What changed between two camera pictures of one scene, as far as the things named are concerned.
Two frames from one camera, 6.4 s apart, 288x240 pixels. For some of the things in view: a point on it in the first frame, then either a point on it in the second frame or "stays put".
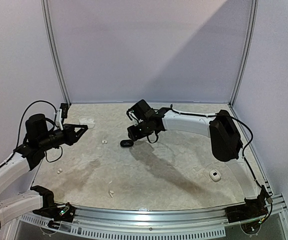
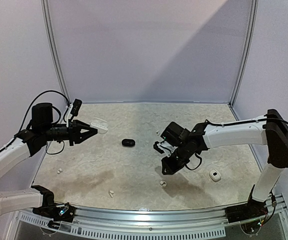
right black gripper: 133,132 to 174,160
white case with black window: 214,175 stays put
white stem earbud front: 111,192 stays put
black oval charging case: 127,143 stays put
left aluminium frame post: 45,4 stays put
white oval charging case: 87,120 to 101,125
